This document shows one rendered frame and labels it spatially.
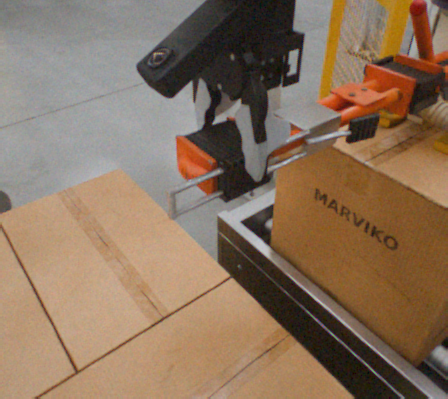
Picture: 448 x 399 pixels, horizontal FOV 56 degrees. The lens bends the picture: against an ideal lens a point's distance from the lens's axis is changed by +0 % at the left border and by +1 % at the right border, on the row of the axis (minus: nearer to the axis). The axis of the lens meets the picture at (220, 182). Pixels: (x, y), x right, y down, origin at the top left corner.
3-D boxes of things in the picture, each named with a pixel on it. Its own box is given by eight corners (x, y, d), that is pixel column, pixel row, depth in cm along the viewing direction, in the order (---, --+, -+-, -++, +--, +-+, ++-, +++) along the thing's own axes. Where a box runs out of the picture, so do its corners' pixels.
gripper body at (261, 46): (300, 89, 45) (316, -36, 38) (238, 112, 41) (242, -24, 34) (254, 67, 50) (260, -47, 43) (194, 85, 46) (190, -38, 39)
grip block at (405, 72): (386, 84, 73) (394, 51, 70) (439, 104, 67) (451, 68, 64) (354, 97, 69) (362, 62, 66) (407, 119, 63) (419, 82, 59)
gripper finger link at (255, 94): (277, 140, 42) (259, 50, 39) (265, 145, 41) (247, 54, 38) (248, 138, 46) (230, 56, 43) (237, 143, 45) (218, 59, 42)
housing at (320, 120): (302, 125, 62) (306, 96, 59) (339, 144, 57) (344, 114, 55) (267, 139, 58) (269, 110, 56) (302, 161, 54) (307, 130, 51)
